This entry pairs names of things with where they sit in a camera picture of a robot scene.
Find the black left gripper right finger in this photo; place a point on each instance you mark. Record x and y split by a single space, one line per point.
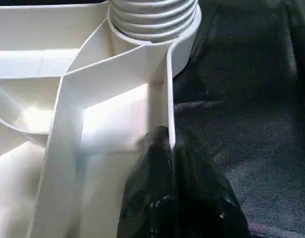
209 198

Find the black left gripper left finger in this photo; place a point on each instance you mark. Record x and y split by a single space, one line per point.
150 193

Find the white plastic table top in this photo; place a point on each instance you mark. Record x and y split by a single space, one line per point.
68 74

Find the white plastic table leg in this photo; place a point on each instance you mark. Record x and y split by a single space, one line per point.
152 17

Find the black work mat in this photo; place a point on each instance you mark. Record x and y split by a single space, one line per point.
251 99

